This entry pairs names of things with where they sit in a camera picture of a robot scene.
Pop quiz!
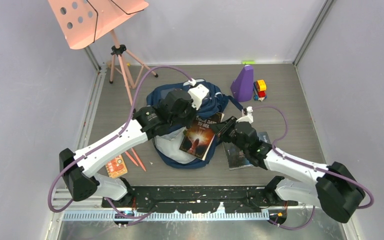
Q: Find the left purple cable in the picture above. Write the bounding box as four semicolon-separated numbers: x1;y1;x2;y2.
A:
47;65;198;228

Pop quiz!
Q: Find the orange pen left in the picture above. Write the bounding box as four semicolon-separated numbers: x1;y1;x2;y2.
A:
125;151;139;167

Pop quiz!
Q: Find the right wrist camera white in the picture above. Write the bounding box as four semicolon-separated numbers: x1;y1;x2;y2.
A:
236;106;254;124

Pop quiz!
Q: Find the purple cover book bottom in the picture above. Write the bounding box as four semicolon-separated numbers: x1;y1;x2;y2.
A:
223;133;272;170

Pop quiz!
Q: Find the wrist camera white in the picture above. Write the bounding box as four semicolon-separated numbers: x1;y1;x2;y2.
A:
182;79;210;110
236;106;254;124

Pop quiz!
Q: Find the pink music stand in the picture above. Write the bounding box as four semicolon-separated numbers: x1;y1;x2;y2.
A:
48;0;150;103

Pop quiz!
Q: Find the orange pen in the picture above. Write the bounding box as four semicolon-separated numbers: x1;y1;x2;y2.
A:
131;148;147;172
125;151;139;167

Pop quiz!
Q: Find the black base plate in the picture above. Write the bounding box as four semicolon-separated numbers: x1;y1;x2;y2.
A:
101;185;298;214

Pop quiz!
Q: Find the purple cable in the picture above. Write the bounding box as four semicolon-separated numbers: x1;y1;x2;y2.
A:
47;65;198;228
243;105;375;231

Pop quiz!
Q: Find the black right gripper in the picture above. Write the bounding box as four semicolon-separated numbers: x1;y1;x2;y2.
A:
210;115;249;154

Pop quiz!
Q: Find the orange pen right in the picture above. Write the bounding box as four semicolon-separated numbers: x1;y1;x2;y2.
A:
131;148;147;172

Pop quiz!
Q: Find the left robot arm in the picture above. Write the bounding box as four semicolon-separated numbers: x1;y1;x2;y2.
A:
59;85;209;207

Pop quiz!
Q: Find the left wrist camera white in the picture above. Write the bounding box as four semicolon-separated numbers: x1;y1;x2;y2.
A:
182;79;210;110

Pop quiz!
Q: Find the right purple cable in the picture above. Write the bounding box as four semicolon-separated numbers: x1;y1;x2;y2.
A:
243;105;375;231

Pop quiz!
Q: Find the Three Days To See book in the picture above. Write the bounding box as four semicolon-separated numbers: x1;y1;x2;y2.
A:
179;112;224;161

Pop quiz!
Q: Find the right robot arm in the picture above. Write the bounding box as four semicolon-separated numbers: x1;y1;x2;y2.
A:
210;117;367;223

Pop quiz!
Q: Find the toy block car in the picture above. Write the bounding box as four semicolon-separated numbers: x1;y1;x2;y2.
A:
253;79;267;102

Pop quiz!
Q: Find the purple metronome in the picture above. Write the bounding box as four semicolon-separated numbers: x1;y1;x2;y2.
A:
230;64;254;103

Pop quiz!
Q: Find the orange spiral notepad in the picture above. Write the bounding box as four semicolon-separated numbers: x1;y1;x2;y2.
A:
105;154;128;179

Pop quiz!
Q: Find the navy blue backpack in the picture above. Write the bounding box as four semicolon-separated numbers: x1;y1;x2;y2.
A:
152;79;244;169

